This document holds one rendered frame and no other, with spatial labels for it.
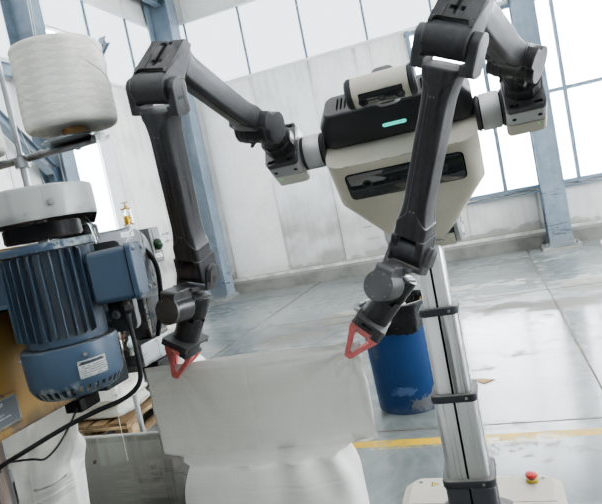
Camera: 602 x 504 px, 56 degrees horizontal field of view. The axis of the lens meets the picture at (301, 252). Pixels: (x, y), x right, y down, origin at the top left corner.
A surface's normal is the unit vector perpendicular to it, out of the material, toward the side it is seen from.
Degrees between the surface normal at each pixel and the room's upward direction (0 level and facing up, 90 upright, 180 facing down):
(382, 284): 78
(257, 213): 90
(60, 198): 91
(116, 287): 90
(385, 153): 40
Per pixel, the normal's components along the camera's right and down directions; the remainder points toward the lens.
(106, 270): 0.11, 0.06
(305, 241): -0.30, 0.14
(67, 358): 0.34, 0.05
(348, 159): -0.34, -0.66
